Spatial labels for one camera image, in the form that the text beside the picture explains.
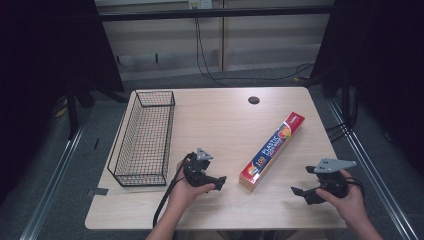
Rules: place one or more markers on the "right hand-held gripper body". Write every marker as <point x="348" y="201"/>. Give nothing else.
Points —
<point x="333" y="183"/>

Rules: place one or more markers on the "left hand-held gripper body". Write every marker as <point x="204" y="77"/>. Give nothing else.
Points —
<point x="196" y="171"/>

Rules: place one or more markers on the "red blue plastic wrap box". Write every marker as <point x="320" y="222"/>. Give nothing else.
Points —
<point x="271" y="153"/>

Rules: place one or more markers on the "person's left hand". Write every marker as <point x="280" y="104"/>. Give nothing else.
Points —
<point x="181" y="195"/>

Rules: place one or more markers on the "person's right hand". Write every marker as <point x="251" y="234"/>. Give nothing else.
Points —
<point x="351" y="205"/>

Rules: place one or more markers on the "grey tape piece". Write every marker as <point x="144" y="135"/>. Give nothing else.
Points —
<point x="98" y="191"/>

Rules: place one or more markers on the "black tape strip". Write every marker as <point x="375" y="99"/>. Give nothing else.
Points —
<point x="96" y="143"/>

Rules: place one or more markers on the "black curtain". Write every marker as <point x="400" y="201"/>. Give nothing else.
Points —
<point x="383" y="66"/>
<point x="46" y="66"/>

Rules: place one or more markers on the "black stand pole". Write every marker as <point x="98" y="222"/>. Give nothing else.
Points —
<point x="72" y="113"/>

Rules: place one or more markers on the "metal floor rail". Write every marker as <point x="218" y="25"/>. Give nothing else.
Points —
<point x="53" y="180"/>
<point x="370" y="170"/>

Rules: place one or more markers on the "black horizontal frame bar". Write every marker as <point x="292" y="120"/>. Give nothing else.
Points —
<point x="216" y="13"/>

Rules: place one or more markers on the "white wall outlet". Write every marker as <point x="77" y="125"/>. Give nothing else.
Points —
<point x="200" y="3"/>

